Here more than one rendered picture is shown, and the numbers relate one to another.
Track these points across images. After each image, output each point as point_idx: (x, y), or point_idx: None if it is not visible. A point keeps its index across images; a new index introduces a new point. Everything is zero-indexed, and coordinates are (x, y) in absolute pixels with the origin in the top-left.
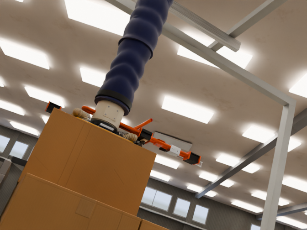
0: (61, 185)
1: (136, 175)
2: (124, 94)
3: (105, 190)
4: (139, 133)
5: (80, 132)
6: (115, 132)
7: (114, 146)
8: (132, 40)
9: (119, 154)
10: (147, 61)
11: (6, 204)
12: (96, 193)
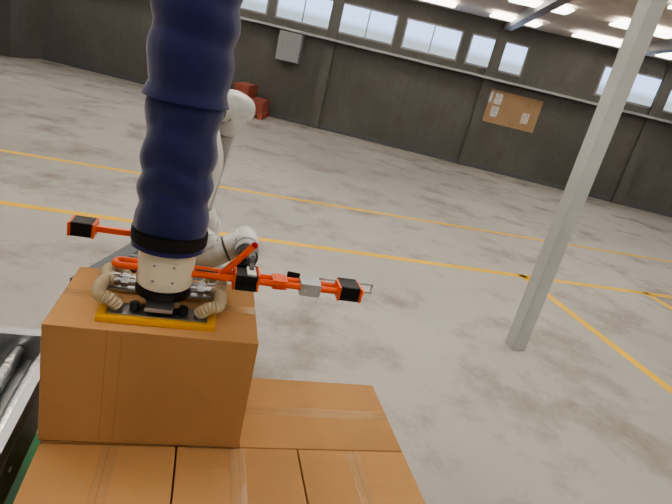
0: (107, 427)
1: (227, 384)
2: (176, 236)
3: (180, 416)
4: (233, 285)
5: (105, 350)
6: (179, 310)
7: (175, 354)
8: (162, 103)
9: (188, 363)
10: (218, 127)
11: None
12: (166, 424)
